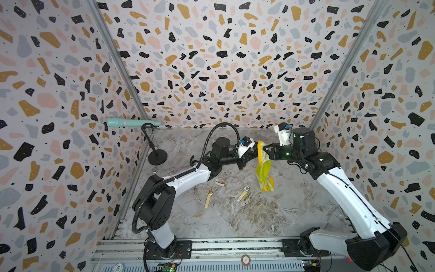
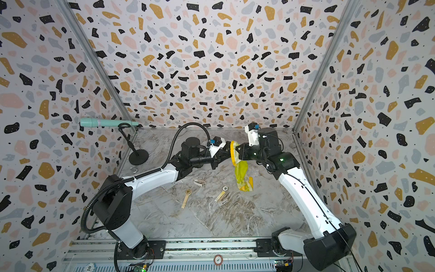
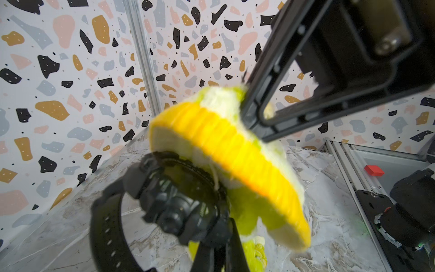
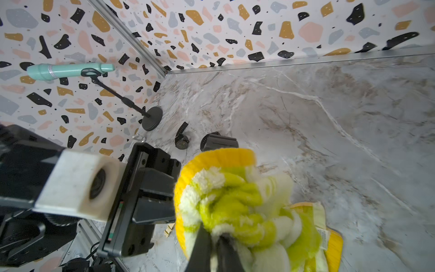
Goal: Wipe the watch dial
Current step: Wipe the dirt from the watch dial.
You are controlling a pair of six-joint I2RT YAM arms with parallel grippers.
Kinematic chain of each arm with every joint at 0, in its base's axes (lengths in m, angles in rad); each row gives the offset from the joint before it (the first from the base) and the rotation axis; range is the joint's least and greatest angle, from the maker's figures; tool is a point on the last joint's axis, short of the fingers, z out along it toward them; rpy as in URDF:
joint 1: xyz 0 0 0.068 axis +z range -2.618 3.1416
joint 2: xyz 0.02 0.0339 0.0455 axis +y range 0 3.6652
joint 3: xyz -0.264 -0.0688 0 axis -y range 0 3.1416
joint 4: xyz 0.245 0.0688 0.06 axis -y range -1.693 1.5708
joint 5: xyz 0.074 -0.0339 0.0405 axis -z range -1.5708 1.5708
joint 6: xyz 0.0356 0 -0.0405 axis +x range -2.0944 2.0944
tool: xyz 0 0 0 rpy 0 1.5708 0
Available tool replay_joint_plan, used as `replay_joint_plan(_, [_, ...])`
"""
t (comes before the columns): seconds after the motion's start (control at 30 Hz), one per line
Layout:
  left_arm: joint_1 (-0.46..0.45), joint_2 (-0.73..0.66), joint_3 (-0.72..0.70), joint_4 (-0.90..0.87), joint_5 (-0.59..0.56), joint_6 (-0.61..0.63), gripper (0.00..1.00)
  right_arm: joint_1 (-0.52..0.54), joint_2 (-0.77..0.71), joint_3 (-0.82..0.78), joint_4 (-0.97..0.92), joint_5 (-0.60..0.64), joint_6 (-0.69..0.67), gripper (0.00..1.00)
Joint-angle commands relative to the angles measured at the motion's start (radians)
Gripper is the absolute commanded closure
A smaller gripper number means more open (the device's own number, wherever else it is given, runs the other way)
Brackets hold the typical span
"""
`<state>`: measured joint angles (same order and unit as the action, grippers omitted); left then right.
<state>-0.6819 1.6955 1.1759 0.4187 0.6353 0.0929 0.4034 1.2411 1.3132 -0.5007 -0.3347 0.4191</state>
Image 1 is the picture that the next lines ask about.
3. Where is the yellow green white cloth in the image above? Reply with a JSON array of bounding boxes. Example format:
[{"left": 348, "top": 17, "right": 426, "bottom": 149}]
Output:
[{"left": 256, "top": 141, "right": 275, "bottom": 192}]

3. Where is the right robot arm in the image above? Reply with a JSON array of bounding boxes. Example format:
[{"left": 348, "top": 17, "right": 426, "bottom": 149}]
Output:
[{"left": 257, "top": 126, "right": 407, "bottom": 271}]

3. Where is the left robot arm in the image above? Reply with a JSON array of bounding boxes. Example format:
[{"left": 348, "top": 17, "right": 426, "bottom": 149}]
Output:
[{"left": 131, "top": 122, "right": 258, "bottom": 254}]

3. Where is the black microphone stand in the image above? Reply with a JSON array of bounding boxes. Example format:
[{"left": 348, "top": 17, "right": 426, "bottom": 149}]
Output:
[{"left": 141, "top": 122, "right": 168, "bottom": 166}]

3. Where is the red white round sticker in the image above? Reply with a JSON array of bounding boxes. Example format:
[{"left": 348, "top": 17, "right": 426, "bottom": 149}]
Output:
[{"left": 241, "top": 255, "right": 251, "bottom": 266}]

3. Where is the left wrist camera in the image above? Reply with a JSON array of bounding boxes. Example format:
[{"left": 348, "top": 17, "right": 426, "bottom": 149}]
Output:
[{"left": 237, "top": 137, "right": 255, "bottom": 158}]

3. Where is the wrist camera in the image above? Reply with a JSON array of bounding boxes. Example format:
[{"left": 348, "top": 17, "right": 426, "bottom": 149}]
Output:
[
  {"left": 237, "top": 137, "right": 255, "bottom": 158},
  {"left": 274, "top": 122, "right": 292, "bottom": 146}
]

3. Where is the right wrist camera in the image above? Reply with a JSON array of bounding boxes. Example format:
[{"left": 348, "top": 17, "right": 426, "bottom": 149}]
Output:
[{"left": 274, "top": 122, "right": 292, "bottom": 146}]

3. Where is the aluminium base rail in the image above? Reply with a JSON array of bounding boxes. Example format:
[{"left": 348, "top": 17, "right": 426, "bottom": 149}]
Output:
[{"left": 89, "top": 237, "right": 359, "bottom": 272}]

